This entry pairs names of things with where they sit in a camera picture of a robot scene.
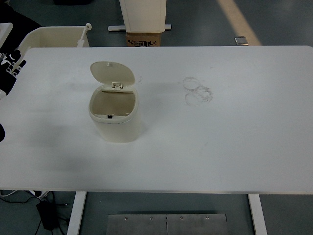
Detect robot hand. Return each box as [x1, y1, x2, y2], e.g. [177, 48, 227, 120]
[0, 47, 26, 99]

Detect small cream lidded trash bin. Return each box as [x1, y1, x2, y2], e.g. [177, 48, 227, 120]
[88, 61, 142, 143]

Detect large white trash can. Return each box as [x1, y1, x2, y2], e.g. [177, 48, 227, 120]
[119, 0, 168, 33]

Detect white flat panel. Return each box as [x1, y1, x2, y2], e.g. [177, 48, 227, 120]
[0, 23, 14, 48]

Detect black bulky object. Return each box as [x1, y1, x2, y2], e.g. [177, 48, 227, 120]
[0, 3, 43, 49]

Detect cream plastic tub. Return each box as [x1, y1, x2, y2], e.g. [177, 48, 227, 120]
[15, 23, 92, 62]

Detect white power strip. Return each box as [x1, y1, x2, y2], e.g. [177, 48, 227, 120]
[28, 190, 48, 199]

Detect grey table foot bar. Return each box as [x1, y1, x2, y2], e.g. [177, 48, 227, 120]
[108, 23, 172, 32]

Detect black power adapter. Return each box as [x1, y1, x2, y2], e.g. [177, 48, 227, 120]
[36, 200, 60, 231]

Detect brown cardboard box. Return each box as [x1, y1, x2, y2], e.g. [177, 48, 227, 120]
[125, 31, 162, 47]

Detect white table leg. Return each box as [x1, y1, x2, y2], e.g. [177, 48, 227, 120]
[66, 191, 88, 235]
[247, 194, 268, 235]

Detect grey metal plate with screws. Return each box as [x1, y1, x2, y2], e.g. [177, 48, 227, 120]
[107, 213, 228, 235]

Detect small grey floor plate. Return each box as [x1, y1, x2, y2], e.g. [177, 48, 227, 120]
[234, 36, 249, 47]

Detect black cable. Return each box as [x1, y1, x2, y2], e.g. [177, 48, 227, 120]
[0, 190, 72, 235]

